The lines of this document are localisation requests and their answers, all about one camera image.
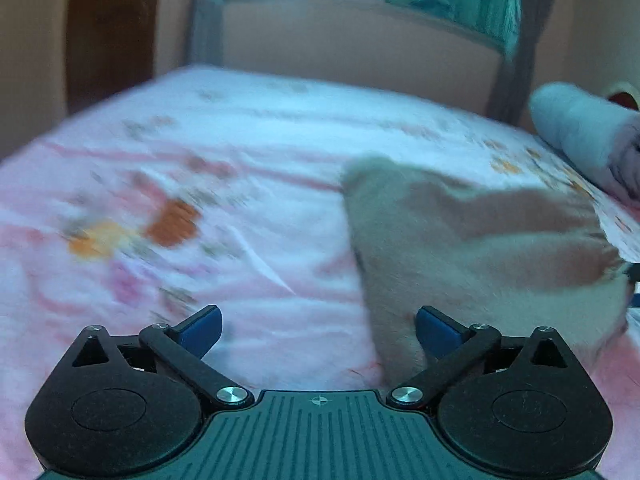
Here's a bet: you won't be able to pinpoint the grey curtain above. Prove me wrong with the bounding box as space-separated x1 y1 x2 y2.
486 0 568 127
187 0 227 67

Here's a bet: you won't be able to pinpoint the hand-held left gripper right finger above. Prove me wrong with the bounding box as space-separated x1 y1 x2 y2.
386 306 573 409

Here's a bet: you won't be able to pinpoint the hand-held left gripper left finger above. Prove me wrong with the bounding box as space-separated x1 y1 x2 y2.
71 305 256 409

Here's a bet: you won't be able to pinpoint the beige pants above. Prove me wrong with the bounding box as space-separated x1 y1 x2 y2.
340 156 632 392

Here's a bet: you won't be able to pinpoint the pink floral bed sheet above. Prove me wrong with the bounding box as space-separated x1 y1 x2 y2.
0 64 640 480

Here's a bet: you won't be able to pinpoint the white and red item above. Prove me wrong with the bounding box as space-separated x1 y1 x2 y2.
606 81 640 112

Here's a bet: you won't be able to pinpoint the brown wooden wardrobe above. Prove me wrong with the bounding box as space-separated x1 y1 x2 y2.
66 0 167 113

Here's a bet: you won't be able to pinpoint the rolled white blanket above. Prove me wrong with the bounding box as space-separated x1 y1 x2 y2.
529 82 640 198

